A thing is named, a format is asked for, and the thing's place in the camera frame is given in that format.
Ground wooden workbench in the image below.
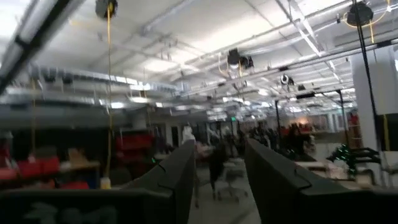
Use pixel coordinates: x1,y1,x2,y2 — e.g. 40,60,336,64
58,160,101,174

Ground pale yellow bottle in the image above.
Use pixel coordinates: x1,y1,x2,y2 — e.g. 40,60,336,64
99,176,112,190

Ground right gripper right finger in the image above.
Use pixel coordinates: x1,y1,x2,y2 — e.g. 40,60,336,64
243,138,398,224

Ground person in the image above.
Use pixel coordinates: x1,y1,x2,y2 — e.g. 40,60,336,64
207,139,230,200

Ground red storage bins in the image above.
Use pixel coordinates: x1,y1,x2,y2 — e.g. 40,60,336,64
0,155,60,182
114,133,155,162

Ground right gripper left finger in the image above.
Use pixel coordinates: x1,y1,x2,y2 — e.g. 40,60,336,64
0,139,197,224

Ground office chair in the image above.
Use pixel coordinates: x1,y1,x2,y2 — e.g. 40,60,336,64
217,158,249,203

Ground black hanging cable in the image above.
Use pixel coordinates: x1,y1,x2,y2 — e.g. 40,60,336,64
353,0,379,125

